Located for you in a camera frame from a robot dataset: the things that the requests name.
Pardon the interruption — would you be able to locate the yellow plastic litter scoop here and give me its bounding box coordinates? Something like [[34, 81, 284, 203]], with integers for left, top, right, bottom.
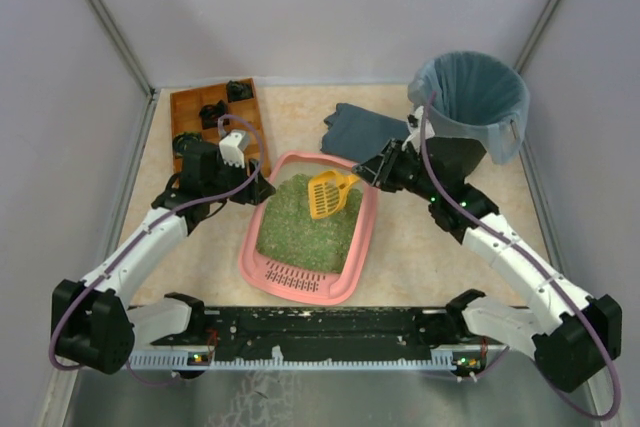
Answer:
[[307, 170, 360, 220]]

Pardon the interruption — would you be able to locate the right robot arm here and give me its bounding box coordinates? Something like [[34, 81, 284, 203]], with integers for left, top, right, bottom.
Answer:
[[352, 140, 622, 393]]

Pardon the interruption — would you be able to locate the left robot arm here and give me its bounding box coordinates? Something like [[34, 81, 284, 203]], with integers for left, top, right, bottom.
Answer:
[[48, 130, 275, 374]]

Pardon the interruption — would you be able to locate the green cat litter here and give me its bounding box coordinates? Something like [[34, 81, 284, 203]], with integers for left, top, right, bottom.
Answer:
[[256, 173, 363, 274]]

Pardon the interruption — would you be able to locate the folded grey-blue cloth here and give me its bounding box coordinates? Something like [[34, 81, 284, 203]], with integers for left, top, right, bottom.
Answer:
[[320, 103, 409, 164]]

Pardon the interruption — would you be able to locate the black trash bin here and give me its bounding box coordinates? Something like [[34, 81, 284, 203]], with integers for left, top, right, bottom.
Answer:
[[425, 136, 486, 184]]

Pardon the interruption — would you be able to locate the black green coiled item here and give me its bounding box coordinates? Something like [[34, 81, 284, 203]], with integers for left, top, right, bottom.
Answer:
[[172, 132, 203, 157]]

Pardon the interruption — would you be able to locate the black coiled item middle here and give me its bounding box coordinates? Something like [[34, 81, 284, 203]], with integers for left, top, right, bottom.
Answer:
[[199, 100, 228, 130]]

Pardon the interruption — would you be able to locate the black coiled item top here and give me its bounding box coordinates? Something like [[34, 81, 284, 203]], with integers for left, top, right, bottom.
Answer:
[[225, 80, 254, 103]]

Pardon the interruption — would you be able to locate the blue plastic bin liner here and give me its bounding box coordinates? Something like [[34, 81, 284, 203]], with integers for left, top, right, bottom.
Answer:
[[408, 51, 530, 165]]

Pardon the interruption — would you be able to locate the wooden compartment tray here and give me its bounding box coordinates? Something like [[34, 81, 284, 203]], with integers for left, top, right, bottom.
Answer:
[[170, 78, 271, 177]]

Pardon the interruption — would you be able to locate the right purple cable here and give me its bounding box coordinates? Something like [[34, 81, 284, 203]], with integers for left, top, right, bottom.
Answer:
[[418, 91, 622, 421]]

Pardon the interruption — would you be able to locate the purple cable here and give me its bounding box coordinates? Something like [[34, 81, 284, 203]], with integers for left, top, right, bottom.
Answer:
[[418, 91, 622, 421], [47, 114, 264, 372]]

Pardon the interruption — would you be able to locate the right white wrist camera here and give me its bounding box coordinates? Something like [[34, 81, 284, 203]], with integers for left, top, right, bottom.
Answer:
[[402, 105, 435, 152]]

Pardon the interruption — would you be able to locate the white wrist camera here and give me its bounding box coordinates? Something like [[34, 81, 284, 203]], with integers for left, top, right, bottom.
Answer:
[[218, 129, 250, 168], [402, 105, 435, 152]]

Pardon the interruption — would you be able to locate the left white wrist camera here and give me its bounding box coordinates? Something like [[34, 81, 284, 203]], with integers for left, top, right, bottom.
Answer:
[[218, 129, 250, 168]]

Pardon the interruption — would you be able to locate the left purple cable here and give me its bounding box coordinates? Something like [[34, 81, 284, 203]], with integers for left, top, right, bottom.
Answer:
[[47, 114, 264, 372]]

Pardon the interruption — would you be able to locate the black metal base rail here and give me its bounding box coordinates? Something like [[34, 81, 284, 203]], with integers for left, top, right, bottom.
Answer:
[[129, 307, 504, 376]]

